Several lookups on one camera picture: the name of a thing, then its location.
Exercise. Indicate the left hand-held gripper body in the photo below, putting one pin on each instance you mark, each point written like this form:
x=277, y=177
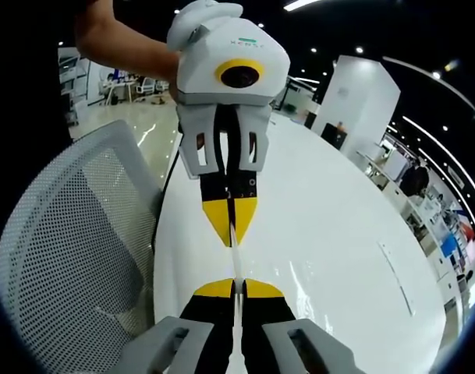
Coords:
x=206, y=54

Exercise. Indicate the white square pillar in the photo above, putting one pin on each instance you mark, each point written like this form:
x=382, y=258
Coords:
x=358, y=93

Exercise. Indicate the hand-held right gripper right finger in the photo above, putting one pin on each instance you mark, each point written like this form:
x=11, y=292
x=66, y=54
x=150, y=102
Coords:
x=268, y=327

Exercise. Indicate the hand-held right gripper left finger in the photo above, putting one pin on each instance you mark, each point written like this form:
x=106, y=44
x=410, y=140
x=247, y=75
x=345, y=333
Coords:
x=206, y=327

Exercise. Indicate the grey mesh office chair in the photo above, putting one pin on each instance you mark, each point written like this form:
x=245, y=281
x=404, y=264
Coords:
x=73, y=241

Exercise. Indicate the row of white desks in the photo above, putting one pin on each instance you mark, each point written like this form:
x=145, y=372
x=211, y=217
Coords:
x=420, y=218

